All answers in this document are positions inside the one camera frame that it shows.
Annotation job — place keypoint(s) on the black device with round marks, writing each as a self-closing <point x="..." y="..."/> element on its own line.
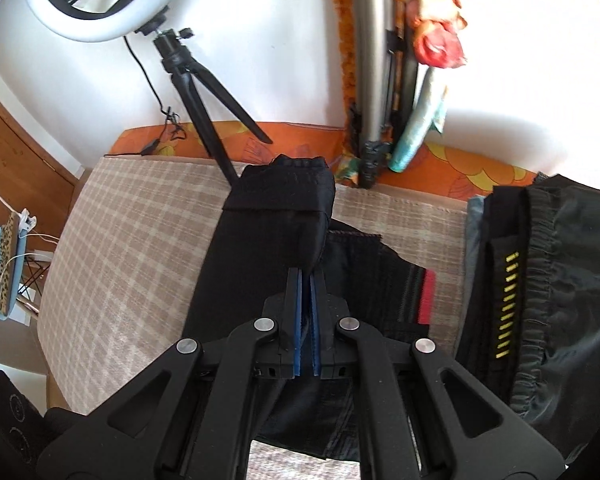
<point x="5" y="410"/>

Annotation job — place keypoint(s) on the folded black pants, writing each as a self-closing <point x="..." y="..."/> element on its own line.
<point x="580" y="285"/>

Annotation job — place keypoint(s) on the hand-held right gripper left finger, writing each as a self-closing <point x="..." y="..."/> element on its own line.
<point x="296" y="320"/>

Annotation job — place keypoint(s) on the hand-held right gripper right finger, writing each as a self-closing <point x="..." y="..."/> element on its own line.
<point x="315" y="320"/>

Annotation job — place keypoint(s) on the beige plaid blanket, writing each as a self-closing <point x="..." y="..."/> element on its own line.
<point x="130" y="260"/>

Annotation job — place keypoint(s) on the silver folded tripod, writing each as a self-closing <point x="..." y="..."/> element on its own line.
<point x="370" y="60"/>

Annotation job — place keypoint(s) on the small black tripod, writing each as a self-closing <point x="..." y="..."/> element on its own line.
<point x="200" y="105"/>

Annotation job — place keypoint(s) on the black pants with red waistband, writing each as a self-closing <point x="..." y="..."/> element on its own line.
<point x="270" y="240"/>

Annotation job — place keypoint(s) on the leopard print pouch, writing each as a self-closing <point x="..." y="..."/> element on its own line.
<point x="7" y="260"/>

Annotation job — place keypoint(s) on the wooden door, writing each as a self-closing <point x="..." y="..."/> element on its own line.
<point x="20" y="150"/>

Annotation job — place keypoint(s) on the orange floral bedsheet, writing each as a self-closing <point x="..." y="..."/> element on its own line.
<point x="300" y="135"/>

